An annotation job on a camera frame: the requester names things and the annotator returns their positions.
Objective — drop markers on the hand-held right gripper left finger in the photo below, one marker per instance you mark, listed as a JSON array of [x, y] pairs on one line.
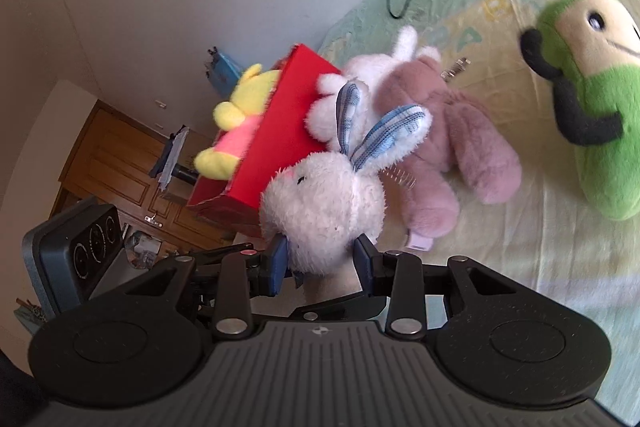
[[280, 268]]

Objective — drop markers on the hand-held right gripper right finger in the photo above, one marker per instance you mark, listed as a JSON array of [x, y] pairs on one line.
[[363, 268]]

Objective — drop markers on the white plush rabbit blue ears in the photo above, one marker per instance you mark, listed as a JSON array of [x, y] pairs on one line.
[[320, 207]]

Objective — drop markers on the red cardboard box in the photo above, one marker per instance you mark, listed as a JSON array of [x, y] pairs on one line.
[[287, 122]]

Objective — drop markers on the pink plush bear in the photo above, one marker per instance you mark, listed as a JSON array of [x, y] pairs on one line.
[[430, 127]]

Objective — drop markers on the yellow plush toy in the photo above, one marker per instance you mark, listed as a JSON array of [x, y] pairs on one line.
[[250, 99]]

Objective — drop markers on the grey cloth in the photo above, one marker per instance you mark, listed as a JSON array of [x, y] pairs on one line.
[[167, 157]]

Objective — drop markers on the printed green yellow bedsheet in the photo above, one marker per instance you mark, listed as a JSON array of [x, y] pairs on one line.
[[525, 232]]

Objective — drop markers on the wooden door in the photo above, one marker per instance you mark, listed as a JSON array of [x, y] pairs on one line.
[[115, 157]]

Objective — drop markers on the blue plastic bag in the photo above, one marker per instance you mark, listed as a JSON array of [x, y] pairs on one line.
[[224, 74]]

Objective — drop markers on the dark speaker box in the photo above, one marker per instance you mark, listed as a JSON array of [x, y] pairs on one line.
[[75, 252]]

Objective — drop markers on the silver metal clip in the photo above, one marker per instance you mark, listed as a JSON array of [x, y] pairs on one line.
[[456, 69]]

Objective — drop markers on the green plush toy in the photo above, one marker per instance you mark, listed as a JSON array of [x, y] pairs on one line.
[[602, 102]]

